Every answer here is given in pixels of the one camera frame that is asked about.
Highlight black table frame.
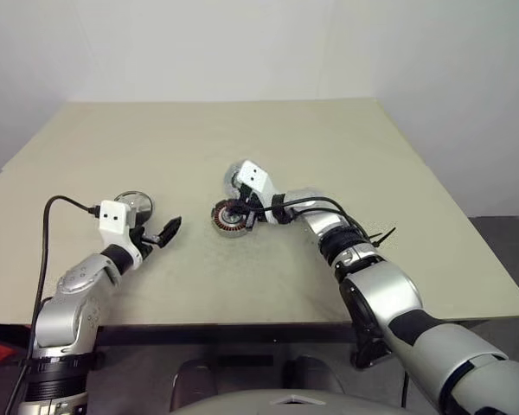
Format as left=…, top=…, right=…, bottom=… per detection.
left=0, top=322, right=360, bottom=347

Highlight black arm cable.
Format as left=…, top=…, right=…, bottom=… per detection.
left=259, top=195, right=375, bottom=250
left=6, top=195, right=103, bottom=415

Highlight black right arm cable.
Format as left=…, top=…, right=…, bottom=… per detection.
left=259, top=195, right=375, bottom=250

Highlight dark rounded shape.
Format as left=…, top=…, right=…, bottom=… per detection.
left=170, top=357, right=220, bottom=412

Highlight round motor housing copper windings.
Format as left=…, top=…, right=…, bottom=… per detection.
left=210, top=199, right=257, bottom=239

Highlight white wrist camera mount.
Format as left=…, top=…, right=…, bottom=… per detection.
left=97, top=199, right=144, bottom=270
left=235, top=159, right=286, bottom=224

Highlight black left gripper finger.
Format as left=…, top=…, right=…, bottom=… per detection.
left=157, top=215, right=183, bottom=249

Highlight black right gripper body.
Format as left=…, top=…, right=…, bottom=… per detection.
left=237, top=183, right=261, bottom=214

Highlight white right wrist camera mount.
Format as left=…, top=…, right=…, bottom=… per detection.
left=235, top=159, right=286, bottom=224

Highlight silver spoked rotor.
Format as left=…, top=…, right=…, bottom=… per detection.
left=222, top=160, right=247, bottom=200

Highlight grey robot torso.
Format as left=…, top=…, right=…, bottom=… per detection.
left=166, top=387, right=356, bottom=415

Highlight round silver motor lid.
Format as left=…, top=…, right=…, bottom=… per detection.
left=113, top=189, right=155, bottom=226

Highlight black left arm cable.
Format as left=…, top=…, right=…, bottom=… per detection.
left=6, top=195, right=103, bottom=415

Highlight black zip tie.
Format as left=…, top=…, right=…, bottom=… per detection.
left=362, top=227, right=397, bottom=248

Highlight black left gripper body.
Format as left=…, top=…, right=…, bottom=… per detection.
left=129, top=224, right=161, bottom=261

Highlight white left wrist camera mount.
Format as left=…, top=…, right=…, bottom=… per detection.
left=97, top=199, right=144, bottom=270

